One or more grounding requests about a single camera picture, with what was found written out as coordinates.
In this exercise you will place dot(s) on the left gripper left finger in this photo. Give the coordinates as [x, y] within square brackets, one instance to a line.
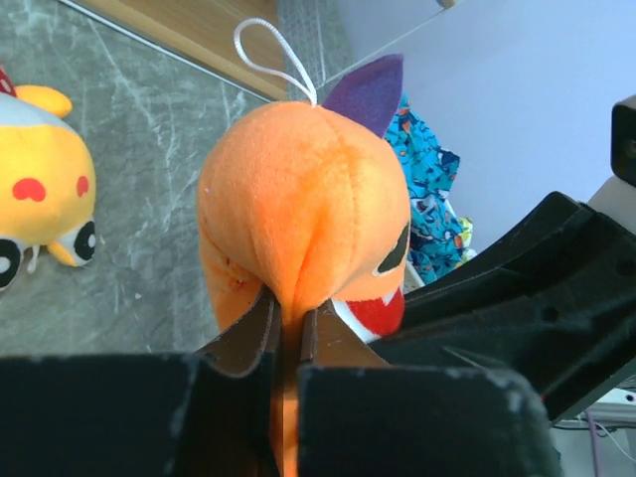
[252, 343]

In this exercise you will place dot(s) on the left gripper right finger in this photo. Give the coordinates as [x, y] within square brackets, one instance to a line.
[328, 342]

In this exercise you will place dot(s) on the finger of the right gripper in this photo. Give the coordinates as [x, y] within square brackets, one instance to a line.
[553, 300]

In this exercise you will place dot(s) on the orange shark plush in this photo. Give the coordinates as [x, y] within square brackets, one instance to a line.
[309, 201]

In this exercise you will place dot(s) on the yellow green print cloth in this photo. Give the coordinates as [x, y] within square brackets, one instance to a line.
[466, 235]

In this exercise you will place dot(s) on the blue shark print garment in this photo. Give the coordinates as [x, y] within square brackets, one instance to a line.
[430, 171]

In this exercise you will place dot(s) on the yellow plush red dress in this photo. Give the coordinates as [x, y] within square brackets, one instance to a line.
[48, 184]

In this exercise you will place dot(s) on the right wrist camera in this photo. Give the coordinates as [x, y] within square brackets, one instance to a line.
[616, 197]

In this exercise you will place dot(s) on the white wire wooden shelf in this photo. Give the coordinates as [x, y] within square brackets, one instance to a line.
[197, 33]

